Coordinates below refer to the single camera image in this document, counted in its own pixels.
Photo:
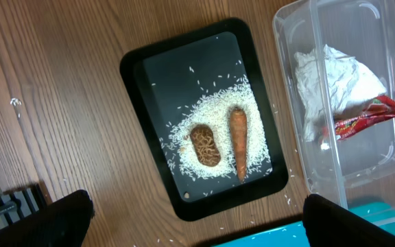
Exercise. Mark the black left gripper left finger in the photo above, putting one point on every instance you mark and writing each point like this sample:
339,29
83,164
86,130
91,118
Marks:
62,223

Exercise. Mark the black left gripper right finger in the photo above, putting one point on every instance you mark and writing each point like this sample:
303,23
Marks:
328,224

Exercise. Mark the teal plastic tray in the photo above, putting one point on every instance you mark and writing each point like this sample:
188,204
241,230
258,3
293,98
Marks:
294,234

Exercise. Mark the red silver snack wrapper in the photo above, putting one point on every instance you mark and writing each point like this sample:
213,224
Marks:
357,118

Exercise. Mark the orange carrot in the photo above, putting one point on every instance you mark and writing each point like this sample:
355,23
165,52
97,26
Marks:
239,131

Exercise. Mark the white napkin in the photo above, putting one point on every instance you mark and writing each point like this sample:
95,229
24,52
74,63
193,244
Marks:
350,83

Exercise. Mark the white rice pile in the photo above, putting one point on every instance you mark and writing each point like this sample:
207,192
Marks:
213,111

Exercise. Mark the clear plastic bin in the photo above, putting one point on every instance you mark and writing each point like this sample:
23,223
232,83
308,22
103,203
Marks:
358,172

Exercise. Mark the black bin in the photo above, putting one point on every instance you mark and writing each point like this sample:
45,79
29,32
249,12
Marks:
164,80

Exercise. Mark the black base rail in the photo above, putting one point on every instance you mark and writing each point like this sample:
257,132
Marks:
16,204

